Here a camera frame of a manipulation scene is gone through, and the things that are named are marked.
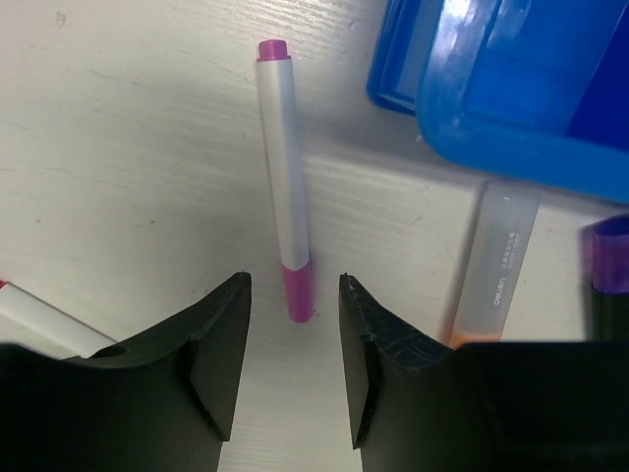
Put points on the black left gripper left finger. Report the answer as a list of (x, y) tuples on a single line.
[(161, 400)]

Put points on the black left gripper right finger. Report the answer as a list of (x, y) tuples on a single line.
[(418, 405)]

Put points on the white pen red cap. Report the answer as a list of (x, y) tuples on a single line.
[(38, 316)]

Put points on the orange clear-cap highlighter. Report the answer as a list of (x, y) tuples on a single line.
[(506, 217)]

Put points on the purple black highlighter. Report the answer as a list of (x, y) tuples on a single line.
[(604, 263)]

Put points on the white pen magenta cap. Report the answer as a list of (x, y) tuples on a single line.
[(279, 120)]

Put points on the blue plastic compartment tray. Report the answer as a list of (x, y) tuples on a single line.
[(531, 90)]

